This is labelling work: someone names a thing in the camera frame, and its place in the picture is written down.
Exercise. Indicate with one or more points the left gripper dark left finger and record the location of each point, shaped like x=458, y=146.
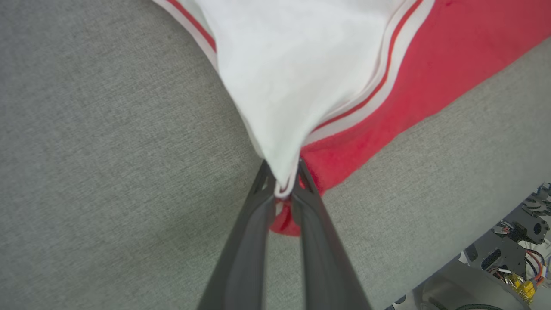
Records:
x=245, y=258

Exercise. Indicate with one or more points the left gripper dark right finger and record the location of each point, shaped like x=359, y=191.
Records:
x=323, y=258

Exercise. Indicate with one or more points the red white Bulls jersey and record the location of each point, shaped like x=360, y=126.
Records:
x=301, y=64

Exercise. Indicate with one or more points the grey robot base with wiring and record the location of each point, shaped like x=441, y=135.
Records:
x=499, y=258

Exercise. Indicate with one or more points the grey fabric sofa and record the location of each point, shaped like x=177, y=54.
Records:
x=107, y=150

